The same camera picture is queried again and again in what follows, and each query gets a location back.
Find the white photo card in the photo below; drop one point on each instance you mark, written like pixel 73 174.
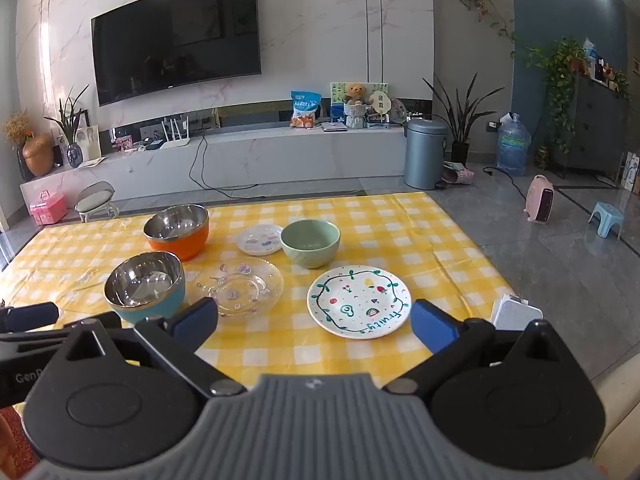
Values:
pixel 89 142

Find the black wall television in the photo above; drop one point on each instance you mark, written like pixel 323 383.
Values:
pixel 175 40

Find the long-leaf potted plant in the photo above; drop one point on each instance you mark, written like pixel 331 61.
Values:
pixel 460 125

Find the white marble TV cabinet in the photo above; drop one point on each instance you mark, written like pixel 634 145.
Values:
pixel 300 157

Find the grey laptop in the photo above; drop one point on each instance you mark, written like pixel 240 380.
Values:
pixel 334 127

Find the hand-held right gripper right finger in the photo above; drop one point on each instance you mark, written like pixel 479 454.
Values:
pixel 431 327

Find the grey drawer dresser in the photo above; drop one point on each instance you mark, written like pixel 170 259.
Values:
pixel 595 125

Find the brown teddy bear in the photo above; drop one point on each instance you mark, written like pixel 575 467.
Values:
pixel 356 94

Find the blue water jug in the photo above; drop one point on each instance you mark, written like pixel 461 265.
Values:
pixel 513 150

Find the grey pedal trash can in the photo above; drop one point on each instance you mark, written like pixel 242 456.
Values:
pixel 424 157

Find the yellow checked tablecloth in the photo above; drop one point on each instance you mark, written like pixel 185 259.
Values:
pixel 300 345

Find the small grey cushioned chair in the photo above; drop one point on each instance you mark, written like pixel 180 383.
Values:
pixel 95 200

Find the white printed box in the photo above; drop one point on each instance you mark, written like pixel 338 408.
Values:
pixel 631 172

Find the orange steel bowl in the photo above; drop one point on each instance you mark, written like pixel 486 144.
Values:
pixel 191 247

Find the clear glass plate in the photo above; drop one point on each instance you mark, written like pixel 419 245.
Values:
pixel 240 287

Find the pink space heater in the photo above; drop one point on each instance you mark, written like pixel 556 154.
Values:
pixel 539 200

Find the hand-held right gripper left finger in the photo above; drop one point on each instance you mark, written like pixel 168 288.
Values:
pixel 196 319

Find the small patterned plant pot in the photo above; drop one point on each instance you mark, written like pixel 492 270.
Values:
pixel 543 157

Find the small white patterned plate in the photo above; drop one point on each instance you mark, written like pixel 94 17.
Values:
pixel 257 241

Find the small blue plastic stool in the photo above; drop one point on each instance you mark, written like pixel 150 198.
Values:
pixel 606 212

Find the round white hand fan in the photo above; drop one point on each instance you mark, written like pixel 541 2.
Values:
pixel 380 102

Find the round patterned disc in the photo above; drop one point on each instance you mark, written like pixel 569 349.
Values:
pixel 398 110

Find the blue and white snack bag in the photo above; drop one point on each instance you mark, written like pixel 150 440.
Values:
pixel 305 110

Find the green pothos plant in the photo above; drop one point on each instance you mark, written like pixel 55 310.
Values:
pixel 562 75

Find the gold round vase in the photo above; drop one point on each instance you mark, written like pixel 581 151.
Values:
pixel 37 157

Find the blue steel bowl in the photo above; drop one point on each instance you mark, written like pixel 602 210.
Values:
pixel 142 280

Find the white paper sheet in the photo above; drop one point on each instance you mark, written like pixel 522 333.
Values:
pixel 92 162

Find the green plant in blue vase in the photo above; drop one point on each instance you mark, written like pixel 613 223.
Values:
pixel 75 155

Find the pink storage box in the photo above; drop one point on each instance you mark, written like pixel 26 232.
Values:
pixel 47 210

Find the wall socket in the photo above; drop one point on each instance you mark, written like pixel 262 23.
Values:
pixel 493 126

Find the beige sofa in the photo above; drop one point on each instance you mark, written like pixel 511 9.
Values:
pixel 622 410

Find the green painted canvas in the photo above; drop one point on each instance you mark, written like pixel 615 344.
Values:
pixel 337 97

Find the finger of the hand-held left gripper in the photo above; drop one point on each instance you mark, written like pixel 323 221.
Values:
pixel 35 337
pixel 27 317

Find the dried flower bunch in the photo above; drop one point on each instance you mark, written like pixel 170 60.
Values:
pixel 16 127

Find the green ceramic bowl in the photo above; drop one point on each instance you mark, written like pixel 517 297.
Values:
pixel 310 256

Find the white knitted pot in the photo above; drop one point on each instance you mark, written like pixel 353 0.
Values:
pixel 356 117

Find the plastic bottle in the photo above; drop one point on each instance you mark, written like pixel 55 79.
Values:
pixel 590 57

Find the white painted plate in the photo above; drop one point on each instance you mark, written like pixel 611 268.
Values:
pixel 360 305

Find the pink picture card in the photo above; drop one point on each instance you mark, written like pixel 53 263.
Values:
pixel 123 143

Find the white wifi router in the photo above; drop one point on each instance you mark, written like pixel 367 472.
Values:
pixel 175 142

